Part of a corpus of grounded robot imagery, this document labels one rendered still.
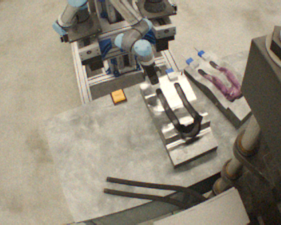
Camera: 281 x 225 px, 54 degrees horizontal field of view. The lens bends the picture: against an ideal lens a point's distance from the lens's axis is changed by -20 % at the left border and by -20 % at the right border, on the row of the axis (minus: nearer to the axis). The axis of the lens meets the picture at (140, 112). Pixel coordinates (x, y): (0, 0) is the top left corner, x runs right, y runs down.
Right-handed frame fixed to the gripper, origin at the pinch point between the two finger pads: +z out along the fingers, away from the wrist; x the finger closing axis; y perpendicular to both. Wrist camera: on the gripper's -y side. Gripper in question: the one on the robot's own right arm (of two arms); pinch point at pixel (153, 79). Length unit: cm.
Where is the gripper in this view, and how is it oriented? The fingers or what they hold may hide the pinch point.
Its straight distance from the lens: 184.5
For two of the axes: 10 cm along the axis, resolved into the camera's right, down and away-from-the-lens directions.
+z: 1.6, 3.2, 9.3
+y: -3.7, -8.6, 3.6
